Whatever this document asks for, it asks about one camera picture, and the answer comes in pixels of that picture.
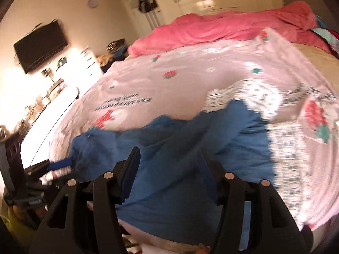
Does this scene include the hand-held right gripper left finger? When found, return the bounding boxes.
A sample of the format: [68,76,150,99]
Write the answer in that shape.
[29,146,141,254]

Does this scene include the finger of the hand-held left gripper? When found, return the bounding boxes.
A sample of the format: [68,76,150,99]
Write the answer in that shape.
[26,176,74,192]
[25,159,72,176]

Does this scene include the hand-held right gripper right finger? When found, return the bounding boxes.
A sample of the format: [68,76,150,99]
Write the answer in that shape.
[196,150,311,254]

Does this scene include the blue denim pants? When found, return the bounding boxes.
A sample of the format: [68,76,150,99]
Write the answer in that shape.
[69,101,276,247]

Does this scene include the white desk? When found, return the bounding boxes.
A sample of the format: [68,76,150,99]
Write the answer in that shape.
[20,86,80,166]

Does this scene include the desk clutter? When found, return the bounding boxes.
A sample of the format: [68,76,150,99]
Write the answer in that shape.
[14,71,68,130]

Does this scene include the pink printed bed sheet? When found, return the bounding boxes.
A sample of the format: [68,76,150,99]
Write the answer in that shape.
[49,28,339,254]

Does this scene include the white dresser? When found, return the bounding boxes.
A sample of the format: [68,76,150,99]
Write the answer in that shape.
[53,47,105,99]

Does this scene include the tan cloth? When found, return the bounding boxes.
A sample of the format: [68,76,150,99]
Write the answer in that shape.
[96,54,115,68]

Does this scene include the dark bag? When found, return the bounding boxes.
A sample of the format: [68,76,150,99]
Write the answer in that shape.
[107,39,127,55]

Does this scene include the pink duvet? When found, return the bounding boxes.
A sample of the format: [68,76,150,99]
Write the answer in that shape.
[128,1,331,58]

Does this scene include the white door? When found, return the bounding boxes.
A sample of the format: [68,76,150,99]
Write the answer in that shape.
[119,0,166,33]

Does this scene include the beige bed mattress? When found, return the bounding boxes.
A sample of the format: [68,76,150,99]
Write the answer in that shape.
[294,42,339,92]

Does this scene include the dark hanging bags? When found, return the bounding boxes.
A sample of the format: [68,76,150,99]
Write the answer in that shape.
[136,0,159,13]

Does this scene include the colourful clothes pile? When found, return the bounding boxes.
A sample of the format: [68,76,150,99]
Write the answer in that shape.
[311,15,339,52]

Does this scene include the black wall television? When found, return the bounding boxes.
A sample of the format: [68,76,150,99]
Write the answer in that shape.
[13,20,69,75]

